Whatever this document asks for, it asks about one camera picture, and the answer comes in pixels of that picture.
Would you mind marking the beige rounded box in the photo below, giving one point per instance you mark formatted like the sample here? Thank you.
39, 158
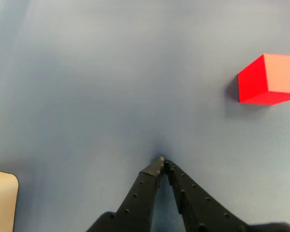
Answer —
2, 203

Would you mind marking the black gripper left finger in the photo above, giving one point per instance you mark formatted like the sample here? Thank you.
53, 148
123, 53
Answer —
137, 198

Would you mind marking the red cube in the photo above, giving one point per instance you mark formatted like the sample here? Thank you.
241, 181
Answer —
253, 82

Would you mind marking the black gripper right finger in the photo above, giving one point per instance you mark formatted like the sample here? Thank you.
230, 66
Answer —
198, 207

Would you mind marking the dark blue-grey mat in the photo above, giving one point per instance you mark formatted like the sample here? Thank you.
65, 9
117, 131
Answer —
111, 84

